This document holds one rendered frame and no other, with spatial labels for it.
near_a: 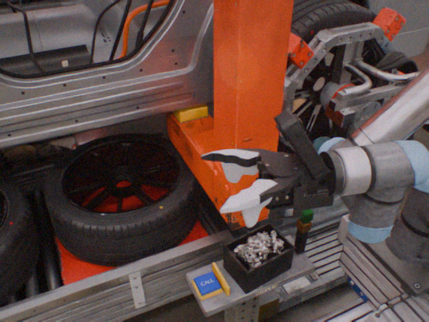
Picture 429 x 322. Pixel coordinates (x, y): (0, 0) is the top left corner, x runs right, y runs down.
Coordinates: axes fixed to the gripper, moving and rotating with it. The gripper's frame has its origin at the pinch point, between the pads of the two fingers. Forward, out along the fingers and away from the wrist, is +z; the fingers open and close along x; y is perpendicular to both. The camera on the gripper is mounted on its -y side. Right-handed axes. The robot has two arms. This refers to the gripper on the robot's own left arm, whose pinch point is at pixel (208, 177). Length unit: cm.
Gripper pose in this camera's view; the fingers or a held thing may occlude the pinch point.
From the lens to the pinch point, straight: 60.6
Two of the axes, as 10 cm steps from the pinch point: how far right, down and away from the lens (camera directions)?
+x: -1.9, -4.9, 8.5
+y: 0.3, 8.6, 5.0
